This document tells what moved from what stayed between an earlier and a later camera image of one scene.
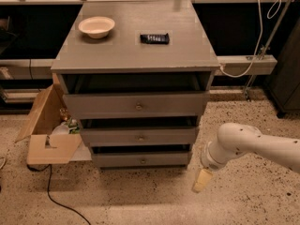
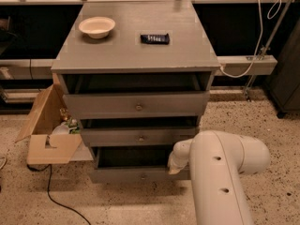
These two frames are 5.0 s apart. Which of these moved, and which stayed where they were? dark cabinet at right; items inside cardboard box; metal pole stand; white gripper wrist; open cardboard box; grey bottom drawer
Moved: white gripper wrist; grey bottom drawer
Stayed: items inside cardboard box; dark cabinet at right; open cardboard box; metal pole stand
